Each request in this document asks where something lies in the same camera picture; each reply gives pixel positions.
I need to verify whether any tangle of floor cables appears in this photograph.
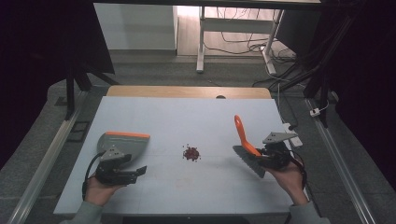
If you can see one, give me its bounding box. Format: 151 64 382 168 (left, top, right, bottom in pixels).
204 7 300 89

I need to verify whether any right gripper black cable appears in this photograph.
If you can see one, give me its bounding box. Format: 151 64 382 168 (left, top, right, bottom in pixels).
288 149 309 191

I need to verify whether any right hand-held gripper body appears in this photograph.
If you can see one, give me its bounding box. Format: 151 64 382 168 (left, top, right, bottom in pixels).
260 132 299 171

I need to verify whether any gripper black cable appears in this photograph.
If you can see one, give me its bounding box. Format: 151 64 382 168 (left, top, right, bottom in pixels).
81 150 107 201
288 149 309 191

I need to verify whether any pile of red beans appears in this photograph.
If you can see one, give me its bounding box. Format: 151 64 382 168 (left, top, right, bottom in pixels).
181 144 202 163

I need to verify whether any black metal stand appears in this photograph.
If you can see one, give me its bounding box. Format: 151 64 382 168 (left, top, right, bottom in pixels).
63 61 120 121
269 12 353 129

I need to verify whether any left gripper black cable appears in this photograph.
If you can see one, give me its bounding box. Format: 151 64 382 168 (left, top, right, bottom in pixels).
81 150 107 201

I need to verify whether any orange-handled brush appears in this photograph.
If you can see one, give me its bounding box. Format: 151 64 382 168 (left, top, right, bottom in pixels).
232 114 267 179

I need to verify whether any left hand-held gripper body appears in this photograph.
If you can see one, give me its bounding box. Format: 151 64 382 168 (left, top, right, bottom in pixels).
94 145 138 187

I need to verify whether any white desk frame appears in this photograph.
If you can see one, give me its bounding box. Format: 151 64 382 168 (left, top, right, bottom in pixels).
195 5 285 76

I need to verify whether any person's left hand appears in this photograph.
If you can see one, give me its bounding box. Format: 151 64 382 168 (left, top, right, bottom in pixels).
84 175 127 207

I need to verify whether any grey dustpan with orange edge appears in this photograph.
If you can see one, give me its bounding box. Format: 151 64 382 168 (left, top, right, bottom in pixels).
96 131 151 164

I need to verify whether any wooden table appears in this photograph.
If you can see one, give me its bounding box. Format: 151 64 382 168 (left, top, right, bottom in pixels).
106 85 273 100

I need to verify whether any white cabinet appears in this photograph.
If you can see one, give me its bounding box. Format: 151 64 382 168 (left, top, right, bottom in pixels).
93 3 179 51

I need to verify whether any aluminium floor rail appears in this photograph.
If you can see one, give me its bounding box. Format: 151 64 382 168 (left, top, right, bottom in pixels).
304 98 376 224
7 91 90 224

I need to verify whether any white power strip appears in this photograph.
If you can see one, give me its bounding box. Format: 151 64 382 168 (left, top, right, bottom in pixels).
282 122 304 148

